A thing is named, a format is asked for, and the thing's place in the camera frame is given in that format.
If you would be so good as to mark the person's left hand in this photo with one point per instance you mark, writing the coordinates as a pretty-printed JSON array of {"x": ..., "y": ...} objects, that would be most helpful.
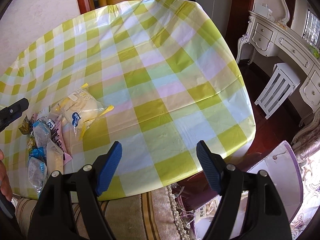
[{"x": 5, "y": 183}]

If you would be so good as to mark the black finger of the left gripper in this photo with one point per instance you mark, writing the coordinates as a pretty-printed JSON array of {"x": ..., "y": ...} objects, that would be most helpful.
[{"x": 12, "y": 113}]

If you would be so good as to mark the round bread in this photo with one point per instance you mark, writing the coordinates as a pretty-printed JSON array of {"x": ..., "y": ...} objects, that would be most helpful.
[{"x": 81, "y": 109}]

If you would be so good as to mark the white box on dresser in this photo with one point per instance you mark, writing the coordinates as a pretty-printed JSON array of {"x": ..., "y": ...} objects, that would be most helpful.
[{"x": 263, "y": 11}]

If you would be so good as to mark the green gold candy packet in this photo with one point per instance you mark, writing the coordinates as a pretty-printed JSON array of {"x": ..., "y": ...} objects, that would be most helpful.
[{"x": 26, "y": 126}]

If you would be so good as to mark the white slatted stool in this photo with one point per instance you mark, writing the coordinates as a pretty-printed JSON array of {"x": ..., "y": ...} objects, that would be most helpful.
[{"x": 283, "y": 82}]

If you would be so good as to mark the translucent cereal bar packet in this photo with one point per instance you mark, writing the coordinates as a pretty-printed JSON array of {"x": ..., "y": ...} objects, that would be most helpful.
[{"x": 54, "y": 157}]

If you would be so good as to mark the blue dark snack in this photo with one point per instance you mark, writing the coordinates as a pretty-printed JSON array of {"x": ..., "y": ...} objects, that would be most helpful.
[{"x": 42, "y": 133}]

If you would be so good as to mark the ornate white mirror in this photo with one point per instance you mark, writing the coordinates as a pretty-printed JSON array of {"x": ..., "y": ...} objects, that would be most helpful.
[{"x": 302, "y": 19}]

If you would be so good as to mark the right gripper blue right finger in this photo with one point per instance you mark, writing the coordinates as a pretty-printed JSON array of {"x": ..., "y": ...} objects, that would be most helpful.
[{"x": 265, "y": 216}]

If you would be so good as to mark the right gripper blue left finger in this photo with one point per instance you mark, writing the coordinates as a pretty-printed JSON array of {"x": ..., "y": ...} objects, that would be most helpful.
[{"x": 53, "y": 214}]

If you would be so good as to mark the pink black snack packet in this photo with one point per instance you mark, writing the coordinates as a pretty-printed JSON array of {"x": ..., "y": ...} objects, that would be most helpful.
[{"x": 53, "y": 121}]

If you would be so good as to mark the white purple cardboard box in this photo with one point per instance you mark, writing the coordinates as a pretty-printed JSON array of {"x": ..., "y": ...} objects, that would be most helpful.
[{"x": 281, "y": 165}]

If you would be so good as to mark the ornate white dressing table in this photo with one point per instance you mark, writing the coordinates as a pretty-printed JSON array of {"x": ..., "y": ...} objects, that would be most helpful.
[{"x": 277, "y": 45}]

